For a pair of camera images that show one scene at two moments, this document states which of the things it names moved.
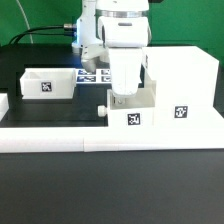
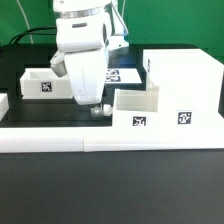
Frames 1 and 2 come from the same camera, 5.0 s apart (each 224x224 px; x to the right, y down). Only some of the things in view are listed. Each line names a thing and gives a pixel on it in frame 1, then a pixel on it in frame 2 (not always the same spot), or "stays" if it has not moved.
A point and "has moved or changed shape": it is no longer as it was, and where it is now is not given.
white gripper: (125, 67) -> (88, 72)
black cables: (18, 37) stays
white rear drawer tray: (48, 83) stays
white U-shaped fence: (110, 138) stays
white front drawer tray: (134, 111) has moved or changed shape
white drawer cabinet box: (186, 80) stays
